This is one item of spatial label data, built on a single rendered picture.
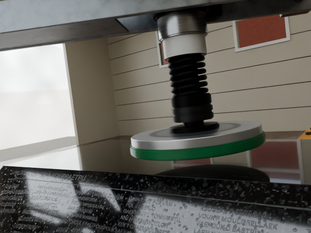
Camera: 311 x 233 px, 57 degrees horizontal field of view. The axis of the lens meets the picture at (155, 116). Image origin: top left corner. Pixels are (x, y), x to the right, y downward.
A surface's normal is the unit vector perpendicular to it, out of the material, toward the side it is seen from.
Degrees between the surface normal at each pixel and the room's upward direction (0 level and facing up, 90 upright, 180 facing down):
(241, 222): 45
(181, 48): 90
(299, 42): 90
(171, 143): 90
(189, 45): 90
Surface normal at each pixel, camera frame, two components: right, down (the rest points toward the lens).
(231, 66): -0.63, 0.12
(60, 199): -0.49, -0.62
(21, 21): -0.15, 0.07
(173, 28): -0.43, 0.10
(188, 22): 0.14, 0.04
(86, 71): 0.77, -0.06
